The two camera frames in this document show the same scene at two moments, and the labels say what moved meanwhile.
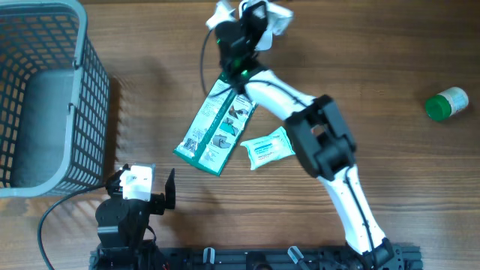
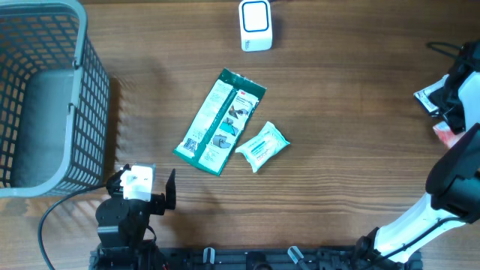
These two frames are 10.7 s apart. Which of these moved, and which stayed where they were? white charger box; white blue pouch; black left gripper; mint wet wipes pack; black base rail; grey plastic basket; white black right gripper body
Moved: mint wet wipes pack; white black right gripper body; white blue pouch
Stayed: white charger box; black left gripper; black base rail; grey plastic basket
